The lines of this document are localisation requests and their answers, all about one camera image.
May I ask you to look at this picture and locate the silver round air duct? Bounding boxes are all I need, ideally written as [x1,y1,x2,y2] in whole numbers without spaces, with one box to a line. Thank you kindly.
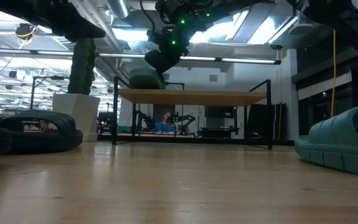
[106,0,131,19]

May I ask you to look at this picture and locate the wooden shelf black metal frame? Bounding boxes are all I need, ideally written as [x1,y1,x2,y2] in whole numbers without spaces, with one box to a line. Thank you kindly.
[112,76,273,151]

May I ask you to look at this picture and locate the black wall screen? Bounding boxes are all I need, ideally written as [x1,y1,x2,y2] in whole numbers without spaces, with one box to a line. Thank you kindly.
[204,105,238,119]

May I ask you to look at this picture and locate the teal rubber slide sandal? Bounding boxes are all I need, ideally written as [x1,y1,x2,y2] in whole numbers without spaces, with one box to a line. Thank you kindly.
[128,67,167,90]
[294,105,358,179]

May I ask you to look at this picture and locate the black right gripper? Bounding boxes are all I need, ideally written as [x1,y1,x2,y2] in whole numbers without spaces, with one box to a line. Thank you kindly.
[144,24,190,75]

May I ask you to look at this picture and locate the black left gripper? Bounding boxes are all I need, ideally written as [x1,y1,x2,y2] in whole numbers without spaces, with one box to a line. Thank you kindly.
[0,0,106,43]

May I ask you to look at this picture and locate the thin black background frame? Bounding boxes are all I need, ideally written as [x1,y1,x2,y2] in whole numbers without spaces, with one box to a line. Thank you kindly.
[29,75,67,110]

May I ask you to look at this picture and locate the white hexagonal plant pot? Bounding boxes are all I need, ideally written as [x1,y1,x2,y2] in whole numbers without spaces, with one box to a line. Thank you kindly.
[52,93,101,142]

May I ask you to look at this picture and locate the long ceiling light bar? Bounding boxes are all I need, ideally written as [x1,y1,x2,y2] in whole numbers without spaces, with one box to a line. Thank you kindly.
[0,47,282,65]

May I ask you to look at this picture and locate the black cabinet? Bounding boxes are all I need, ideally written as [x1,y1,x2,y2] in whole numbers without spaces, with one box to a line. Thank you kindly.
[247,102,287,146]

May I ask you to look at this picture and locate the low black bench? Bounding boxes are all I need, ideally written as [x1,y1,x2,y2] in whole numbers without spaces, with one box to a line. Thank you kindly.
[201,126,241,139]

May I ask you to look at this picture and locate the tall green cactus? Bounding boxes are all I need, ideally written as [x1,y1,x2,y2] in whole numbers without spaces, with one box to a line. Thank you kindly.
[67,37,97,95]

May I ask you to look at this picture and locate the person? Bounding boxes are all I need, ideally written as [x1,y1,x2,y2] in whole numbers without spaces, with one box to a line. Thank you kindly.
[153,111,177,134]

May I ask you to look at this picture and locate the background wooden table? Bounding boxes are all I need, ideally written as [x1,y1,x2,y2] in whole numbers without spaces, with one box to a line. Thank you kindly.
[116,132,196,139]

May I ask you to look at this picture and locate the yellow ceiling cable reel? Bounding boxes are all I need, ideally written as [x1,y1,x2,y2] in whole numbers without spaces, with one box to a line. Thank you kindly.
[14,23,36,41]

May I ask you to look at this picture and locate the yellow cable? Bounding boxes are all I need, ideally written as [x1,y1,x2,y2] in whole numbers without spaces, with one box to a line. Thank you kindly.
[330,29,337,118]

